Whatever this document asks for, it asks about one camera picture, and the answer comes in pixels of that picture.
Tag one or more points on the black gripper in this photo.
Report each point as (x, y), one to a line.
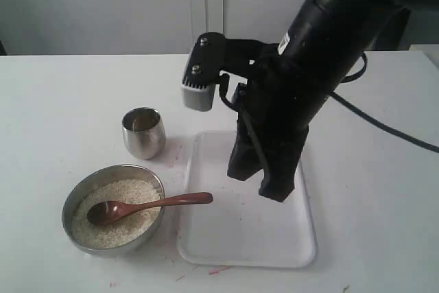
(272, 82)

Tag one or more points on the brown wooden spoon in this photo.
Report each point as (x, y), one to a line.
(109, 212)

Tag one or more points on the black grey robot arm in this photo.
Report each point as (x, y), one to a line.
(349, 26)

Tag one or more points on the steel cup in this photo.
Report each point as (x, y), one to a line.
(143, 132)

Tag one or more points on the steel bowl of rice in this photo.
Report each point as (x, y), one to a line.
(131, 184)

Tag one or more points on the white plastic tray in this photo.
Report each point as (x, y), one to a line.
(241, 228)

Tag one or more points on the white cabinet with doors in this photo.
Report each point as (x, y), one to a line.
(51, 27)

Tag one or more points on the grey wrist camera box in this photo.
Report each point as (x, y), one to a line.
(202, 71)

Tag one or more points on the black vertical post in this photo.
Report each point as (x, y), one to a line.
(390, 36)

